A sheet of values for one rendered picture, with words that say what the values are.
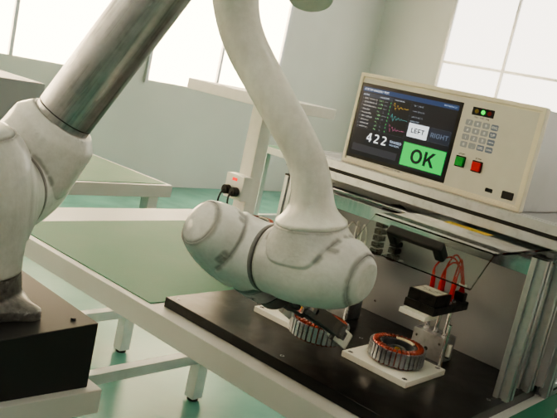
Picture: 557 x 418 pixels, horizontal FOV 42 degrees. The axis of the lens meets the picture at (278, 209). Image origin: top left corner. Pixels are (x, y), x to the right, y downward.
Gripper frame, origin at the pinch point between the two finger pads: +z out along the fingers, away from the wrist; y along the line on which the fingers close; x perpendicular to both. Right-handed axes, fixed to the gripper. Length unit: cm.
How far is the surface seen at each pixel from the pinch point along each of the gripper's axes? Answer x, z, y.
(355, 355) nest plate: -0.4, 10.3, 4.1
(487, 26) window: 455, 494, -319
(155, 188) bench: 32, 76, -148
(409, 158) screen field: 42.0, 8.3, -6.6
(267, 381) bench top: -13.6, -4.4, -0.8
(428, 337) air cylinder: 11.7, 24.9, 8.9
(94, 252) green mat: -8, 4, -71
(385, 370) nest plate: -0.4, 10.3, 11.2
